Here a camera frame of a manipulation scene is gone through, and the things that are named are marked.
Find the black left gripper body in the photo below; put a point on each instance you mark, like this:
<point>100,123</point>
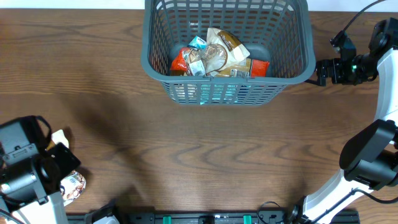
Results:
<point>64,156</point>

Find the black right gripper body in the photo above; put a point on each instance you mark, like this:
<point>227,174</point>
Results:
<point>352,71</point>

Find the beige brown-label snack pouch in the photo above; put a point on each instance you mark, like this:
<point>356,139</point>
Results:
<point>74,184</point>

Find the red orange cracker package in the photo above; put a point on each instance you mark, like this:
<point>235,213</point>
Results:
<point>194,62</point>

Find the teal snack packet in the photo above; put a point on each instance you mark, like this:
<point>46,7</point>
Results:
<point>217,94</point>

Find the Kleenex tissue multipack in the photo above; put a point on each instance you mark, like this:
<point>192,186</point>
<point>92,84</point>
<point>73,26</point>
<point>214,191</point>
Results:
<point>197,43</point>

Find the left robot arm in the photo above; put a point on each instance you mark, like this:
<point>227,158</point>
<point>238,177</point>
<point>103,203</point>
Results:
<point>48,210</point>

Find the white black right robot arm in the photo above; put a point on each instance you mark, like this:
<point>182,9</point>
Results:
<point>365,164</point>

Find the grey plastic lattice basket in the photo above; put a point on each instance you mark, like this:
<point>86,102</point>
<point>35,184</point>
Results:
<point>278,32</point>

